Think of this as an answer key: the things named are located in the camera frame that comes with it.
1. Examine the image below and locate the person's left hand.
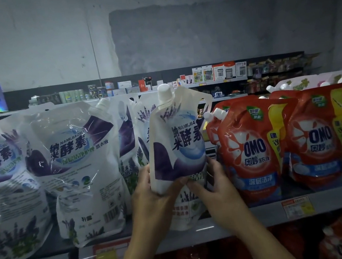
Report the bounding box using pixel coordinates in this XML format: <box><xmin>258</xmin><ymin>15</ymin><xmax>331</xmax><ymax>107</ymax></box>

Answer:
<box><xmin>126</xmin><ymin>159</ymin><xmax>199</xmax><ymax>259</ymax></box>

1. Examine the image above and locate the person's right hand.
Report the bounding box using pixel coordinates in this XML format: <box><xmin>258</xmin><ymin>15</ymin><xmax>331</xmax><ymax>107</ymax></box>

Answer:
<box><xmin>183</xmin><ymin>154</ymin><xmax>257</xmax><ymax>240</ymax></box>

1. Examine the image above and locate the white lavender detergent pouches group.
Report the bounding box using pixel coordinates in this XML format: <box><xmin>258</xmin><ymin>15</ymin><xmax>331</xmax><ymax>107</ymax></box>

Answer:
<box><xmin>0</xmin><ymin>90</ymin><xmax>173</xmax><ymax>259</ymax></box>

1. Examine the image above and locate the dark background shelf unit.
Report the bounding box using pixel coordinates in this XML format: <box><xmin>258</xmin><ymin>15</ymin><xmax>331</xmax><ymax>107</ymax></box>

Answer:
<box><xmin>0</xmin><ymin>49</ymin><xmax>326</xmax><ymax>122</ymax></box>

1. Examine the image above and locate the red-framed price tag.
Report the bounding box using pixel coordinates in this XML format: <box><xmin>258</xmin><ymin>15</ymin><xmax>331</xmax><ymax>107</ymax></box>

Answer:
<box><xmin>281</xmin><ymin>195</ymin><xmax>317</xmax><ymax>220</ymax></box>
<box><xmin>92</xmin><ymin>237</ymin><xmax>134</xmax><ymax>259</ymax></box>

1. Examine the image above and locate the row of small toiletry boxes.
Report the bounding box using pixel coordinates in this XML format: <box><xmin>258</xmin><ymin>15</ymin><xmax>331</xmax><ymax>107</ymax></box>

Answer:
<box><xmin>26</xmin><ymin>60</ymin><xmax>250</xmax><ymax>108</ymax></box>

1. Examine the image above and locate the row of small bottles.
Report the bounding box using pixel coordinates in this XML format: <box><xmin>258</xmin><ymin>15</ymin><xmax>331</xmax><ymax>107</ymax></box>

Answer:
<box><xmin>207</xmin><ymin>56</ymin><xmax>323</xmax><ymax>99</ymax></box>

